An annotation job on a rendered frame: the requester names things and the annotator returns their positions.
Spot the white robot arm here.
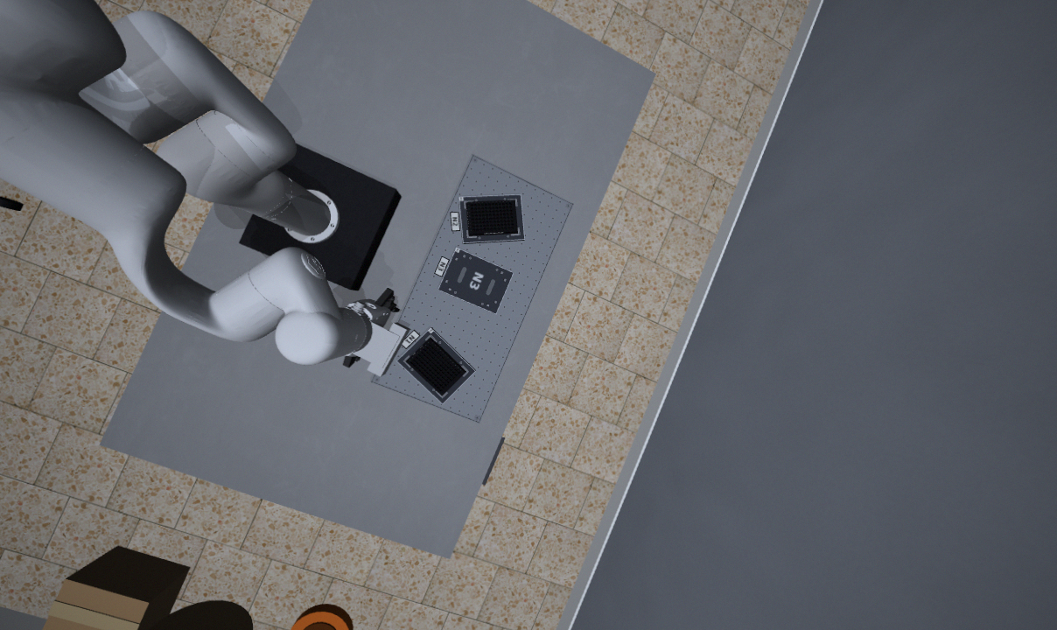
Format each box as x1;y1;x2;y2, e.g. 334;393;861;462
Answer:
0;0;410;376

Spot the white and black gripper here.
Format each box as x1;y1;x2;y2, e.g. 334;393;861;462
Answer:
344;288;400;368

